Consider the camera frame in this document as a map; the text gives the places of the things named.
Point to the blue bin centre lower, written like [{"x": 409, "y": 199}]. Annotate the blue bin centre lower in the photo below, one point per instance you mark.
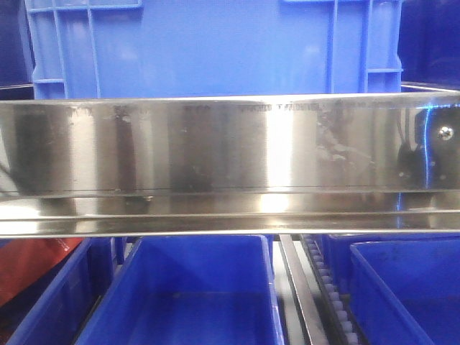
[{"x": 190, "y": 290}]

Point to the blue bin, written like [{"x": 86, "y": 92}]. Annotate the blue bin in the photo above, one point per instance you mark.
[
  {"x": 190, "y": 290},
  {"x": 406, "y": 292},
  {"x": 53, "y": 310}
]

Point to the blue bin right lower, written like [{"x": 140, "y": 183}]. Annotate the blue bin right lower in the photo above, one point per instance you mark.
[{"x": 406, "y": 292}]

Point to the blue bin left lower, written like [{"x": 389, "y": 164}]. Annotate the blue bin left lower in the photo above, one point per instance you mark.
[{"x": 53, "y": 310}]

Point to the large light blue crate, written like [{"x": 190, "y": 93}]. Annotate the large light blue crate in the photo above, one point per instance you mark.
[{"x": 144, "y": 49}]

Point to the red object lower left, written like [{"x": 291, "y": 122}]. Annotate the red object lower left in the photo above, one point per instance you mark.
[{"x": 24, "y": 261}]

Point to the stainless steel shelf rail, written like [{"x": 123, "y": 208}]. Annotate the stainless steel shelf rail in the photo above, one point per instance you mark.
[{"x": 335, "y": 163}]

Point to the steel roller track rail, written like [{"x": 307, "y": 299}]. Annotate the steel roller track rail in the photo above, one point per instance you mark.
[{"x": 312, "y": 310}]

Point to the silver screw on rail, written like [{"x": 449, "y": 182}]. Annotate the silver screw on rail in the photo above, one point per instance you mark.
[{"x": 445, "y": 133}]

